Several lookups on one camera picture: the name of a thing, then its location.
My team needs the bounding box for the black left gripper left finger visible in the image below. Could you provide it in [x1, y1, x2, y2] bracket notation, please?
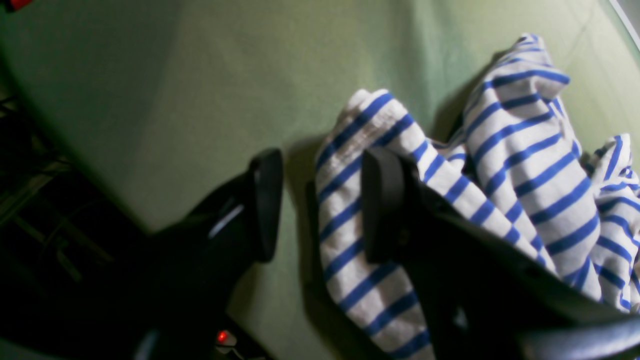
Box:
[135, 148, 284, 360]

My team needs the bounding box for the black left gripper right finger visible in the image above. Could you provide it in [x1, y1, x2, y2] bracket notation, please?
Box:
[361, 147, 640, 360]

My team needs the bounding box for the blue white striped t-shirt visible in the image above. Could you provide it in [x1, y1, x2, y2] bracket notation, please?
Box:
[315, 33, 640, 360]

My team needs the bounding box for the green table cloth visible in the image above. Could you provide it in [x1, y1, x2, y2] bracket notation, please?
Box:
[1, 0, 639, 360]

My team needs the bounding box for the red table clamp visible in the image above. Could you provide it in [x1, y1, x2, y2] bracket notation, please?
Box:
[0, 0, 33, 12]

